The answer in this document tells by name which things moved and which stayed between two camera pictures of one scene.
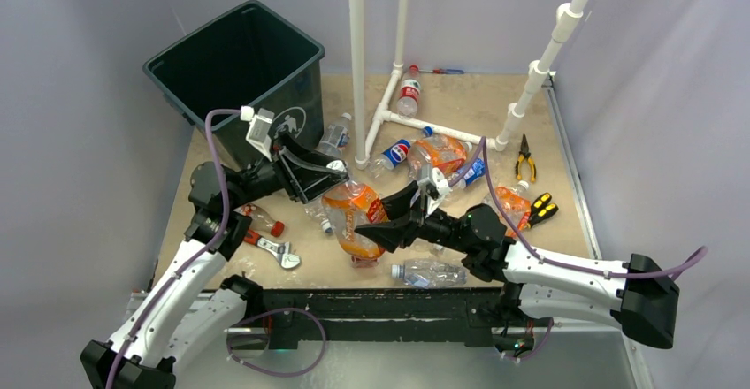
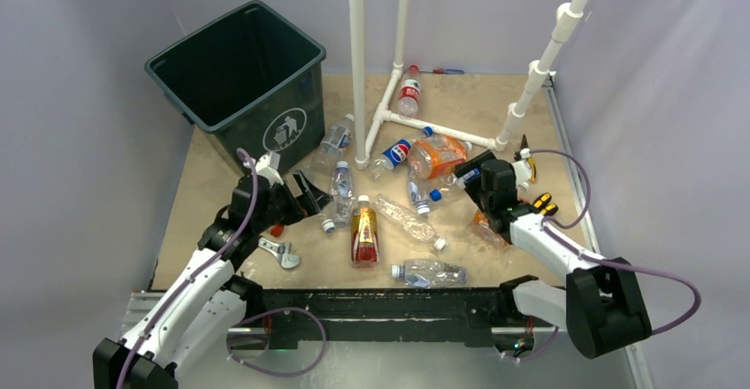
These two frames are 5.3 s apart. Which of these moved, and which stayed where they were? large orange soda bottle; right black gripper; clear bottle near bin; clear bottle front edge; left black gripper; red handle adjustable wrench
Moved: right black gripper; left black gripper
Stayed: clear bottle front edge; red handle adjustable wrench; large orange soda bottle; clear bottle near bin
